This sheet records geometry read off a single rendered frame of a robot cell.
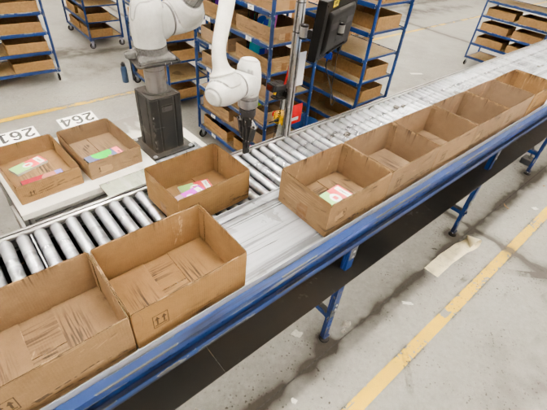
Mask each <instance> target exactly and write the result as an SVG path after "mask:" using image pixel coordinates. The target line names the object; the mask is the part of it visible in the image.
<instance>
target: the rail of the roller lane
mask: <svg viewBox="0 0 547 410"><path fill-rule="evenodd" d="M546 41H547V39H546V40H544V41H539V42H537V43H535V44H532V45H530V46H526V47H524V48H521V49H518V50H515V51H512V52H510V53H507V54H505V55H501V56H498V57H496V58H494V59H490V60H487V61H485V62H482V63H478V64H476V65H474V66H471V67H468V68H465V69H462V70H460V71H457V72H454V73H451V74H448V75H447V76H442V77H440V78H437V79H435V80H433V81H428V82H427V83H424V84H421V85H417V86H415V87H413V88H410V89H407V90H404V91H401V92H399V93H396V94H393V95H390V96H387V97H386V98H381V99H379V100H377V101H374V102H370V103H367V104H366V105H363V106H360V107H357V108H354V109H352V110H349V111H346V112H343V113H340V114H338V115H336V116H332V117H329V118H326V119H324V120H320V121H318V122H316V123H313V124H309V125H307V126H304V127H302V128H299V129H296V130H293V131H290V136H288V137H289V138H291V136H292V135H293V134H296V135H299V133H300V132H304V133H305V132H306V130H307V129H311V130H313V128H314V127H315V126H317V127H318V128H319V127H320V125H321V124H326V123H327V122H329V121H330V122H331V123H332V122H333V120H335V119H337V120H339V118H340V117H343V118H344V117H345V116H346V115H351V114H352V113H353V112H355V113H357V112H358V111H362V110H363V109H364V108H366V109H368V107H373V106H374V105H375V104H377V105H379V104H380V103H384V102H385V101H386V100H387V101H389V99H391V98H392V99H394V97H399V96H400V95H402V96H403V95H404V94H407V93H408V92H413V90H417V89H421V88H422V87H424V88H425V86H426V85H428V86H429V85H430V84H434V83H437V82H438V81H442V80H445V79H446V78H449V77H452V76H456V75H457V74H458V75H459V74H460V73H463V72H466V71H469V70H470V69H471V70H472V69H473V68H476V67H479V66H482V65H485V64H488V63H491V62H493V61H494V60H495V61H496V60H497V59H501V58H504V57H506V56H507V55H512V54H514V53H517V52H519V51H522V50H526V49H528V48H531V47H533V46H537V45H539V44H541V43H543V42H546ZM284 138H285V137H284V135H279V136H277V137H274V138H273V139H272V138H270V139H268V140H266V141H263V142H259V143H257V144H255V145H252V146H250V147H249V152H248V153H249V154H251V151H252V150H253V149H257V150H259V149H260V148H261V147H262V146H265V147H268V144H270V143H271V142H272V143H273V144H275V143H276V141H277V140H281V141H283V140H284ZM230 155H232V156H233V157H235V156H236V155H238V156H240V157H241V158H242V155H243V149H241V150H237V151H235V152H232V153H230ZM138 191H143V192H144V193H145V194H146V195H147V196H148V192H147V184H144V185H140V186H138V187H136V188H133V189H131V190H127V191H125V192H123V193H121V194H118V195H115V196H113V197H107V198H104V199H101V200H99V201H97V202H94V203H90V204H87V205H85V206H83V207H79V208H77V209H74V210H71V211H69V212H65V213H63V214H60V215H57V216H55V217H53V218H50V219H47V220H43V221H40V222H37V223H36V224H33V225H29V226H27V227H24V228H22V229H17V230H16V231H13V232H10V233H7V234H4V235H2V236H0V243H1V242H4V241H9V242H11V243H12V244H13V247H14V248H15V251H18V250H19V247H18V244H17V242H16V239H17V237H18V236H20V235H21V234H27V235H28V236H29V237H30V239H31V241H32V243H33V240H32V238H31V236H30V234H32V235H33V232H34V231H35V230H36V229H40V228H43V229H45V230H46V232H47V233H48V235H49V237H50V238H52V237H54V236H53V234H52V232H51V231H50V225H51V224H53V223H55V222H59V223H61V224H62V226H63V227H64V229H65V230H66V232H67V231H69V228H68V227H67V225H66V223H65V221H66V219H67V218H69V217H70V216H75V217H76V218H77V219H78V221H79V222H80V224H81V226H82V225H85V224H84V222H83V221H82V219H81V213H82V212H85V211H89V212H91V213H92V214H93V216H94V217H95V219H96V220H99V218H98V216H97V215H96V213H95V209H96V207H98V206H104V207H105V208H106V209H107V210H108V211H109V213H110V214H114V213H113V212H112V210H111V209H110V208H109V204H110V202H112V201H118V202H119V203H120V205H121V206H122V207H123V208H124V209H126V208H127V207H126V206H125V205H124V204H123V203H122V200H123V198H124V197H125V196H131V197H132V198H133V199H134V201H135V202H136V203H137V204H139V203H140V202H139V201H138V200H137V199H136V198H135V194H136V193H137V192H138ZM33 238H34V240H35V242H36V243H37V241H36V239H35V237H34V236H33ZM33 244H34V243H33Z"/></svg>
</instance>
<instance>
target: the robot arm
mask: <svg viewBox="0 0 547 410"><path fill-rule="evenodd" d="M234 4H235V0H219V3H218V8H217V17H216V23H215V28H214V33H213V38H212V72H211V74H210V80H209V83H208V85H207V87H206V89H205V97H206V99H207V101H208V102H209V103H210V104H211V105H213V106H214V107H227V106H229V105H231V104H234V103H236V102H238V106H239V116H237V120H238V130H239V136H240V137H242V139H243V153H244V154H246V153H248V152H249V147H250V142H253V140H254V137H255V133H256V129H257V128H258V126H257V125H255V124H254V117H255V115H256V108H257V107H258V98H259V91H260V86H261V67H260V61H259V60H258V59H256V58H254V57H251V56H246V57H242V58H241V59H240V60H239V62H238V65H237V69H236V70H235V69H233V68H232V67H231V66H230V65H229V64H228V61H227V58H226V45H227V40H228V36H229V32H230V25H231V20H232V17H233V13H234ZM204 15H205V12H204V7H203V0H164V1H162V2H161V0H130V3H129V26H130V32H131V36H132V39H133V46H134V49H130V50H128V52H125V53H124V56H125V58H126V59H136V60H137V61H138V63H139V65H146V64H149V63H158V62H163V61H168V60H175V59H176V57H175V55H172V54H171V53H170V52H169V51H168V48H167V44H166V39H169V38H170V37H171V36H173V35H178V34H183V33H188V32H189V31H192V30H194V29H196V28H198V27H199V26H200V25H201V24H202V22H203V19H204Z"/></svg>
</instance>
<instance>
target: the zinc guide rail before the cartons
mask: <svg viewBox="0 0 547 410"><path fill-rule="evenodd" d="M545 70H547V65H545V66H543V67H541V68H538V69H536V70H534V71H532V72H529V73H531V74H533V75H537V74H539V73H541V72H543V71H545ZM279 188H280V187H278V188H277V189H275V190H271V191H270V192H268V193H266V194H262V195H261V196H259V197H257V198H254V199H252V200H250V201H248V202H246V203H243V204H241V205H239V206H237V207H234V208H232V209H230V210H229V211H227V212H223V213H221V214H220V215H218V216H214V217H213V218H215V219H216V220H217V221H218V222H219V223H220V224H221V225H223V224H225V223H227V222H229V221H231V220H233V219H235V218H237V217H240V216H242V215H244V214H246V213H248V212H250V211H252V210H254V209H256V208H258V207H261V206H263V205H265V204H266V203H269V202H271V201H273V200H275V199H277V198H278V196H279Z"/></svg>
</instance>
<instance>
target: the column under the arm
mask: <svg viewBox="0 0 547 410"><path fill-rule="evenodd" d="M134 93H135V98H136V103H137V109H138V118H139V123H140V129H141V134H142V136H141V137H137V138H134V141H135V142H137V143H138V144H139V145H140V147H141V149H142V150H143V151H144V152H145V153H146V154H147V155H149V156H150V157H151V158H152V159H153V160H154V161H156V160H159V159H163V158H165V157H168V156H170V155H174V154H176V153H179V152H181V151H184V150H188V149H190V148H192V147H195V145H194V144H193V143H191V142H190V141H188V140H187V139H186V138H185V137H184V136H183V126H182V106H181V96H180V92H178V91H177V90H175V89H174V88H173V87H171V86H170V85H168V84H167V90H166V92H164V93H162V94H149V93H148V92H147V89H146V86H145V85H144V86H140V87H137V88H134Z"/></svg>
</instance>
